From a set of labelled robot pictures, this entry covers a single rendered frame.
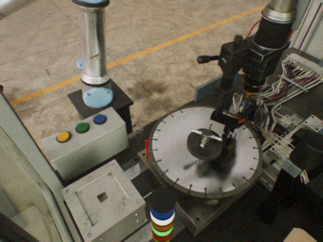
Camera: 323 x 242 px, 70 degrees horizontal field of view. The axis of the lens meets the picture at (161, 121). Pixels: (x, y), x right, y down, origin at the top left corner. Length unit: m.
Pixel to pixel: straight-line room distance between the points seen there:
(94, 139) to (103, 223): 0.30
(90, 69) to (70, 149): 0.30
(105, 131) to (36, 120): 1.56
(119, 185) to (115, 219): 0.10
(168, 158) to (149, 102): 1.59
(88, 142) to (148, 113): 1.36
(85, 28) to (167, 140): 0.44
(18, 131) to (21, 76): 2.40
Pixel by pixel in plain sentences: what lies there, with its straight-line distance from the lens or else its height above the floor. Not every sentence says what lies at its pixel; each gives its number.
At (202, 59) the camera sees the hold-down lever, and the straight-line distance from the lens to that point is 0.60.
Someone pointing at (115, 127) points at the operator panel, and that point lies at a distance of 0.86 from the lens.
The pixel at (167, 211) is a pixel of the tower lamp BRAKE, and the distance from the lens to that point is 0.40.
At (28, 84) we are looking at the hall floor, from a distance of 2.82.
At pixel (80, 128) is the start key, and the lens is 0.87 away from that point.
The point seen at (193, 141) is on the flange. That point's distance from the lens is 0.73.
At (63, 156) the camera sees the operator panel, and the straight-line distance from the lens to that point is 0.84.
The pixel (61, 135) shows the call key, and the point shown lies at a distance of 0.88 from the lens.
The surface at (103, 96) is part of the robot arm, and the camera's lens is 0.95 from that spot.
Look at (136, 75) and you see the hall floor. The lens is 2.60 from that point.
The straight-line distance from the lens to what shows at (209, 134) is 0.70.
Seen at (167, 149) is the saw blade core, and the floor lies 0.95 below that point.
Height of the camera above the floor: 1.54
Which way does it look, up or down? 48 degrees down
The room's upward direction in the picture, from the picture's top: straight up
